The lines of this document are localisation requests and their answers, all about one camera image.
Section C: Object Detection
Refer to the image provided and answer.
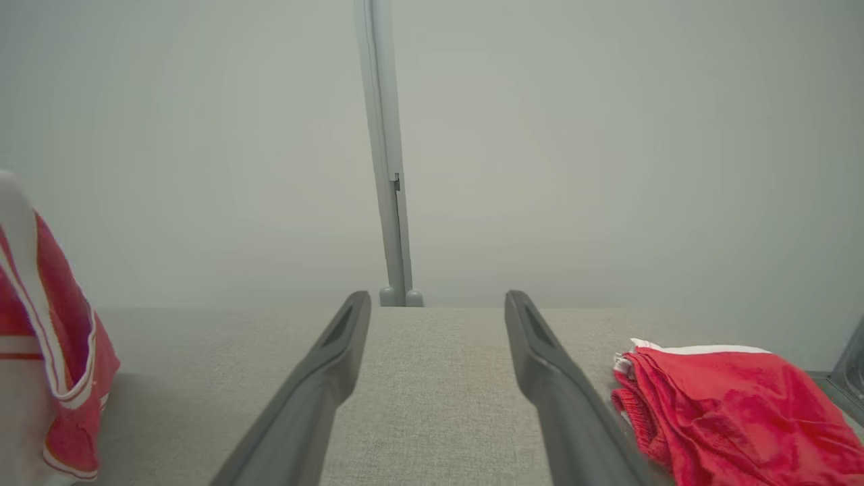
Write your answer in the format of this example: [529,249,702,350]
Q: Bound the grey partition post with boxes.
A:
[353,0,414,308]

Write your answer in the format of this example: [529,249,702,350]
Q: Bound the red shorts with white stripes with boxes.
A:
[611,337,864,486]

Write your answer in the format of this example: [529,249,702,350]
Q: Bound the red Bulls jersey white sleeves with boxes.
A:
[0,169,122,486]

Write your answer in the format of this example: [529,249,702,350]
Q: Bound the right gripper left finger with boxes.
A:
[209,290,373,486]

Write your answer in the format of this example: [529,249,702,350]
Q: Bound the grey baseboard rail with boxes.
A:
[807,317,864,427]

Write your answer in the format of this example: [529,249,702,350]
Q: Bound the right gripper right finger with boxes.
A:
[504,290,657,486]

